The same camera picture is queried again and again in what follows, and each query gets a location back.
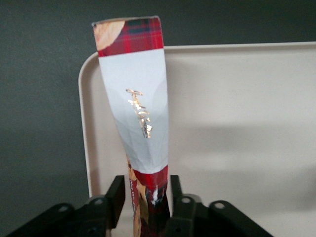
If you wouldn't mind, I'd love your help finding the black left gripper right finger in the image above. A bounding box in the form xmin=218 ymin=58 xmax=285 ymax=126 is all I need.
xmin=164 ymin=174 xmax=206 ymax=237

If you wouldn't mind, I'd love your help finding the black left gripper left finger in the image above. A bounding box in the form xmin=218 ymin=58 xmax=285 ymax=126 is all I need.
xmin=81 ymin=175 xmax=125 ymax=237

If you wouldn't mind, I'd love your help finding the red tartan cookie box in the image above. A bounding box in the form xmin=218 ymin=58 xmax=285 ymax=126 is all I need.
xmin=91 ymin=16 xmax=172 ymax=237

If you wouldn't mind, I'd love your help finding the white rectangular tray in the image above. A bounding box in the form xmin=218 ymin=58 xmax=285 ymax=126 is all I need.
xmin=78 ymin=41 xmax=316 ymax=237

